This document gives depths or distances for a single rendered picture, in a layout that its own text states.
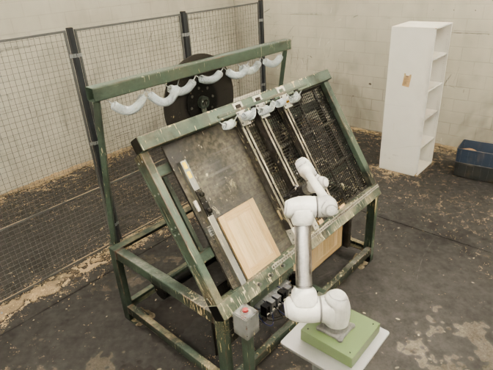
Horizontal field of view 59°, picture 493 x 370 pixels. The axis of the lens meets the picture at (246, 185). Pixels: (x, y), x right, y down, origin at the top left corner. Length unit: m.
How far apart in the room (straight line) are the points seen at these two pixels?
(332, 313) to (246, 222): 0.95
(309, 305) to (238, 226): 0.83
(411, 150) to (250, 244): 3.95
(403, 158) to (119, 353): 4.66
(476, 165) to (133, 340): 5.02
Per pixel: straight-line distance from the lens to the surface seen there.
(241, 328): 2.86
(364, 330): 2.91
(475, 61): 7.58
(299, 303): 2.67
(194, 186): 2.98
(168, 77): 3.46
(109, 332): 4.29
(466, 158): 6.83
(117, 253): 3.82
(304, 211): 2.61
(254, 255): 3.19
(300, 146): 3.74
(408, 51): 6.35
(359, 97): 8.40
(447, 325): 4.31
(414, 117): 6.49
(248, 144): 3.36
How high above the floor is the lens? 2.86
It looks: 27 degrees down
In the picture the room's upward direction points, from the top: 4 degrees counter-clockwise
